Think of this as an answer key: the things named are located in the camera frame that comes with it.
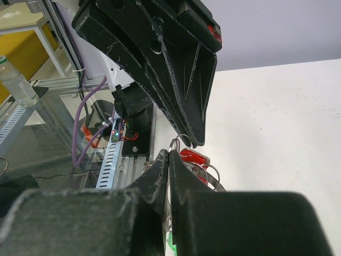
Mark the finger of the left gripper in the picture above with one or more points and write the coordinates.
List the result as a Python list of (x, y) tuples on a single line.
[(151, 72), (193, 65)]

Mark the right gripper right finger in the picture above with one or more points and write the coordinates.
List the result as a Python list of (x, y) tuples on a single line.
[(205, 222)]

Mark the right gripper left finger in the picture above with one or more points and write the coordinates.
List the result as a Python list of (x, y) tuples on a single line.
[(128, 221)]

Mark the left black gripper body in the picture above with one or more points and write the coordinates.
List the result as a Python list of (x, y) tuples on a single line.
[(146, 27)]

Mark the red tag key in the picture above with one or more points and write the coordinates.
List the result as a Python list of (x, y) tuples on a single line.
[(198, 161)]

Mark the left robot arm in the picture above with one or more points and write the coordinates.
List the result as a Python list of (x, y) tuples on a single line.
[(112, 80)]

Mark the clear plastic water bottle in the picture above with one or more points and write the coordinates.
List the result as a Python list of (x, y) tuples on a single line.
[(17, 85)]

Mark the white slotted cable duct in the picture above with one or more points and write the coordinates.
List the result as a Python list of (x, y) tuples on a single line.
[(111, 157)]

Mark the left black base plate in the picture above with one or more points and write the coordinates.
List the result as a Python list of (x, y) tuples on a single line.
[(138, 133)]

